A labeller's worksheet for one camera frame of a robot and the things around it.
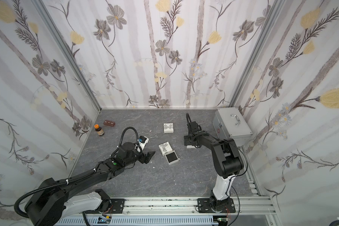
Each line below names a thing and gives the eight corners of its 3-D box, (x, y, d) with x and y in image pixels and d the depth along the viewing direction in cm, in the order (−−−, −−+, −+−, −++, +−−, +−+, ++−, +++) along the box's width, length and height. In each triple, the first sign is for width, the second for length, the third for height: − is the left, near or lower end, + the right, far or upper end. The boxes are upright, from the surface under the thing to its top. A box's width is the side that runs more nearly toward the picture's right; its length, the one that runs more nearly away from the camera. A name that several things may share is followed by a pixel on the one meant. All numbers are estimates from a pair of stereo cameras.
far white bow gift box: (163, 133, 107) (163, 130, 104) (163, 126, 112) (163, 123, 109) (173, 133, 107) (173, 130, 104) (173, 126, 112) (173, 123, 109)
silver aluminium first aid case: (218, 146, 99) (224, 135, 87) (211, 120, 114) (216, 107, 102) (247, 146, 99) (257, 135, 87) (237, 120, 114) (244, 107, 102)
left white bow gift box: (163, 156, 94) (162, 153, 92) (158, 147, 99) (158, 145, 96) (172, 151, 97) (172, 149, 94) (168, 143, 101) (168, 140, 98)
